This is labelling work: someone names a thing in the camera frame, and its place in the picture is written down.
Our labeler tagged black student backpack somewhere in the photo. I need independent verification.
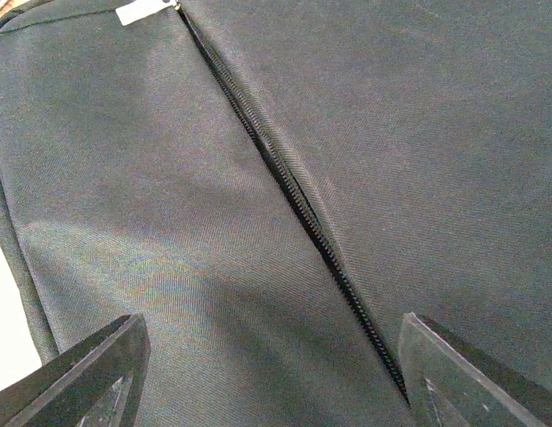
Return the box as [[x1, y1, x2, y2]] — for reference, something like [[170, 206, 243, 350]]
[[0, 1, 552, 426]]

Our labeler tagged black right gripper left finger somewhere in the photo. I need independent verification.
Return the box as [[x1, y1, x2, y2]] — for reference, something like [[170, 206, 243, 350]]
[[0, 314, 150, 426]]

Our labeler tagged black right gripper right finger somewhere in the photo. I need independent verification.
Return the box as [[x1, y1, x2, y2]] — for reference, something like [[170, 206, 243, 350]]
[[398, 312, 552, 426]]

